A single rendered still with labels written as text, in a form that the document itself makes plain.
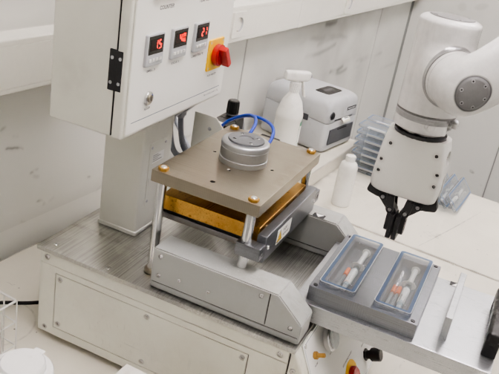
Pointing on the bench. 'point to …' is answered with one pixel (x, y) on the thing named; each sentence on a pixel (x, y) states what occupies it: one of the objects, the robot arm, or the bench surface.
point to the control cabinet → (137, 87)
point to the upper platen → (220, 214)
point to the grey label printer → (316, 112)
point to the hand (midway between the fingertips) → (394, 224)
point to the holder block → (402, 326)
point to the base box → (147, 328)
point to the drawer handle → (490, 346)
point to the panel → (313, 355)
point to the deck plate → (126, 270)
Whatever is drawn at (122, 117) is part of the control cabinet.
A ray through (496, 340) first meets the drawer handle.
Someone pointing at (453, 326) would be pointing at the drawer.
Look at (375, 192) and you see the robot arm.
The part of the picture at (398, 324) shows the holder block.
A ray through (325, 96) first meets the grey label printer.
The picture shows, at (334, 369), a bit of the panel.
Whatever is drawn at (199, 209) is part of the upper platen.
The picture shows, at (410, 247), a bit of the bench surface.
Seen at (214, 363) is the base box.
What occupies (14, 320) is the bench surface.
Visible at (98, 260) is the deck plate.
